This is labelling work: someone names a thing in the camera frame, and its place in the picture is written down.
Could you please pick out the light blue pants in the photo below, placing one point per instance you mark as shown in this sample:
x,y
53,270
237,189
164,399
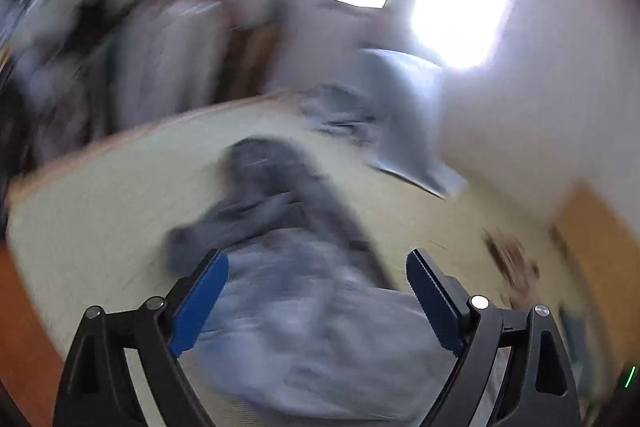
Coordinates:
x,y
310,332

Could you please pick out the light blue blanket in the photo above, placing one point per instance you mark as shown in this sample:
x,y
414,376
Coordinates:
x,y
405,107

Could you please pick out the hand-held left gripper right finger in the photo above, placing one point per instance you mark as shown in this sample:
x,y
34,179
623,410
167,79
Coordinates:
x,y
435,307

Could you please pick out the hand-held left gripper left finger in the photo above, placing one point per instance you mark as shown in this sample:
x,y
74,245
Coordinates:
x,y
197,307

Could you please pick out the white fabric wardrobe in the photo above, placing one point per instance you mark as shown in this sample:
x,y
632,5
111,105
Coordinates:
x,y
165,67

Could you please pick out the wooden headboard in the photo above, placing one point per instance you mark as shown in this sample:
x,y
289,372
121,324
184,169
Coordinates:
x,y
600,247

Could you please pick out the grey shirt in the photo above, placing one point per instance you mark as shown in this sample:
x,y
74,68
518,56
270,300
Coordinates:
x,y
280,192

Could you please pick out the beige garment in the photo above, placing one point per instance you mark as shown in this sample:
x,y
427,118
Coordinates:
x,y
510,262

